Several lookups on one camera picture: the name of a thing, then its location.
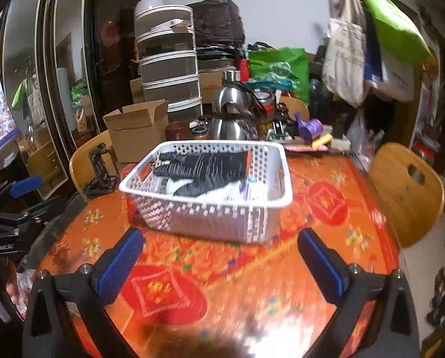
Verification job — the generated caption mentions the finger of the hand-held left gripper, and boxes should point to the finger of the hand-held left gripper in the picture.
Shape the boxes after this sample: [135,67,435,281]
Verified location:
[19,196,72,226]
[9,175,43,199]

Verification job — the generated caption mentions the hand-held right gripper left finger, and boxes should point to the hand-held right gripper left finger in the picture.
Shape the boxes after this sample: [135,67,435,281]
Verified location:
[22,227,145,358]

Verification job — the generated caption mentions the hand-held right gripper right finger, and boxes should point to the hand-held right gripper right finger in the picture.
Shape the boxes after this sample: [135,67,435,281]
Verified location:
[297,227,421,358]

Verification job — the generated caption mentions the white perforated plastic basket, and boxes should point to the white perforated plastic basket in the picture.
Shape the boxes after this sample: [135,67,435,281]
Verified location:
[118,140,294,246]

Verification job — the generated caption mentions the black padded cloth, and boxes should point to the black padded cloth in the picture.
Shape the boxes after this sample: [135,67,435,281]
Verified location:
[153,151,251,197]

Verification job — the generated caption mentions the person's left hand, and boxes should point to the person's left hand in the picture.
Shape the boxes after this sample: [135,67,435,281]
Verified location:
[5,268,22,307]

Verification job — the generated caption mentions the wooden chair with black clamp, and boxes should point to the wooden chair with black clamp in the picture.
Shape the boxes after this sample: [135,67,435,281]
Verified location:
[69,130,121,193]

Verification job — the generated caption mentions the black clamp holder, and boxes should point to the black clamp holder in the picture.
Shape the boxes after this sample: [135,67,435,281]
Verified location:
[88,148,113,188]

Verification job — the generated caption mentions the blue printed screen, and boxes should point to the blue printed screen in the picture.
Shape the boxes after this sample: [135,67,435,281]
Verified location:
[0,68,22,154]

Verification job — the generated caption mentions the orange printed tablecloth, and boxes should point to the orange printed tablecloth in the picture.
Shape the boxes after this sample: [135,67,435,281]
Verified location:
[35,145,402,358]

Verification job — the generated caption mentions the mirrored wardrobe doors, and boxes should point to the mirrored wardrobe doors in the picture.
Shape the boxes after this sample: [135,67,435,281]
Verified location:
[0,0,98,196]

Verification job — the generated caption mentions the pink paper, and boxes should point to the pink paper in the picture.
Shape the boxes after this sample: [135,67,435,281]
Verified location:
[283,143,329,153]

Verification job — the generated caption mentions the open small cardboard box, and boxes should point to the open small cardboard box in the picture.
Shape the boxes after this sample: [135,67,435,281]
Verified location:
[103,99,170,163]

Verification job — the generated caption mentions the purple plastic scoop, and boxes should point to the purple plastic scoop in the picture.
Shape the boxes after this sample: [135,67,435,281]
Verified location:
[294,111,324,143]

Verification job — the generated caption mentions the small toy car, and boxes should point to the small toy car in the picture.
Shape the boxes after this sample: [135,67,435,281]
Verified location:
[266,126,294,141]

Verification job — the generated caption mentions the brown mug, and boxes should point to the brown mug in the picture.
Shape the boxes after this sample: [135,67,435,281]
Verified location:
[165,121,192,143]

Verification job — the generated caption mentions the wooden chair behind kettle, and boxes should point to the wooden chair behind kettle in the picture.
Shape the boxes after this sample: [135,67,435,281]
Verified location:
[278,96,311,122]

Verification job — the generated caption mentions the dark bottle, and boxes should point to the dark bottle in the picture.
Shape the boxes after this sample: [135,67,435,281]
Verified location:
[309,78,333,124]

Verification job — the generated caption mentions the stainless steel kettle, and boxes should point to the stainless steel kettle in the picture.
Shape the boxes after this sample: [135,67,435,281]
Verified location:
[209,70,268,141]

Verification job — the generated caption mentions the white plastic drawer tower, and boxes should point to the white plastic drawer tower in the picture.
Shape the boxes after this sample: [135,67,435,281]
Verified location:
[134,0,204,124]

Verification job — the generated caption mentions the white and blue hanging bag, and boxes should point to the white and blue hanging bag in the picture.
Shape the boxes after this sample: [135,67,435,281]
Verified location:
[363,15,417,102]

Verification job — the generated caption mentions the green shopping bag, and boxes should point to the green shopping bag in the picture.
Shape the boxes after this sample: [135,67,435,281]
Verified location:
[247,47,311,106]

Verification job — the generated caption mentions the large cardboard box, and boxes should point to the large cardboard box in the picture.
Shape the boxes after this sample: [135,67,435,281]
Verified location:
[199,70,225,104]

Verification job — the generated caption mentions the beige canvas tote bag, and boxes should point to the beige canvas tote bag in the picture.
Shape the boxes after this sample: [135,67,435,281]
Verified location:
[321,0,370,108]

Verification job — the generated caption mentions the bright green hanging bag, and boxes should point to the bright green hanging bag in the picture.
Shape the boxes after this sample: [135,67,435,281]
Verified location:
[356,0,432,65]

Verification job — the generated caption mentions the black plastic bag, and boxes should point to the black plastic bag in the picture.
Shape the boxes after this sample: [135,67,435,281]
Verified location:
[187,0,246,51]

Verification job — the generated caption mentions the wooden chair with handle hole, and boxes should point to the wooden chair with handle hole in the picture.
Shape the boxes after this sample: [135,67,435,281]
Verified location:
[369,142,445,249]

